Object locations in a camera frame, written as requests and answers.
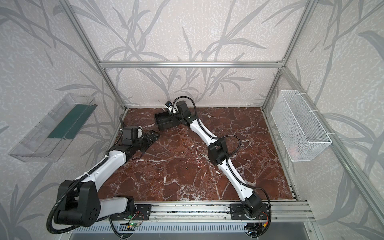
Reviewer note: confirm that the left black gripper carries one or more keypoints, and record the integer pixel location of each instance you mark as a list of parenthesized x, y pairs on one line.
[(150, 135)]

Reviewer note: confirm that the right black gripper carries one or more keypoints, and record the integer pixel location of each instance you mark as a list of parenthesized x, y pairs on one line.
[(169, 119)]

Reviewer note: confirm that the black plastic bin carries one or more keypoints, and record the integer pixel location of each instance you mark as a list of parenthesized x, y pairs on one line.
[(165, 121)]

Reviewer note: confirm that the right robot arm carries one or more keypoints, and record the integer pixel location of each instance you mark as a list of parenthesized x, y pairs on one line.
[(255, 200)]

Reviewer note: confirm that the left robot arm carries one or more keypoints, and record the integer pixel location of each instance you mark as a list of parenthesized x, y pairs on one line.
[(78, 203)]

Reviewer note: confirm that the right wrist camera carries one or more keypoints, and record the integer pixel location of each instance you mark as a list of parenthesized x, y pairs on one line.
[(170, 107)]

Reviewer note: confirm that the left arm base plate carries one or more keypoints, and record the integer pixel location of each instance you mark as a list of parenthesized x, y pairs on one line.
[(138, 212)]

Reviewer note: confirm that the aluminium frame crossbar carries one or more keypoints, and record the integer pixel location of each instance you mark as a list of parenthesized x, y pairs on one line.
[(185, 64)]

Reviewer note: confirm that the clear acrylic wall shelf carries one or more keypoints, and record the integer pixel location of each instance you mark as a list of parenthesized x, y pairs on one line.
[(49, 139)]

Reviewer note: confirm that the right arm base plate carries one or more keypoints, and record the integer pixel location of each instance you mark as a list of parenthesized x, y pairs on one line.
[(237, 212)]

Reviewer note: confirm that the white wire mesh basket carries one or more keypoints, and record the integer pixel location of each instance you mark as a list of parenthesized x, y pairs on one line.
[(303, 135)]

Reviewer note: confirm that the aluminium mounting rail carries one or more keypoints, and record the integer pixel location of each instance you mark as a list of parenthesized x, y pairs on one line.
[(219, 211)]

